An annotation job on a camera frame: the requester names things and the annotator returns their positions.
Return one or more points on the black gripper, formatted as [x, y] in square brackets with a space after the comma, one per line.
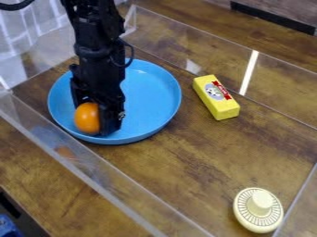
[96, 83]

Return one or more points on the orange ball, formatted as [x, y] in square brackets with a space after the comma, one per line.
[88, 118]

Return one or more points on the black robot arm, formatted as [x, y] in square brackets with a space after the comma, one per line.
[97, 23]

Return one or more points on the blue round tray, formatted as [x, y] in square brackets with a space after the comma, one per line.
[153, 100]

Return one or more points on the yellow butter box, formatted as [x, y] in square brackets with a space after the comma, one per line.
[216, 97]

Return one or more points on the blue object at corner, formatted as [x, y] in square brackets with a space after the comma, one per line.
[7, 227]

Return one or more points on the cream round lid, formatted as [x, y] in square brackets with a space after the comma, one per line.
[258, 210]

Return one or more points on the clear acrylic enclosure wall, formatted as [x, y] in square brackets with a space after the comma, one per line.
[171, 185]

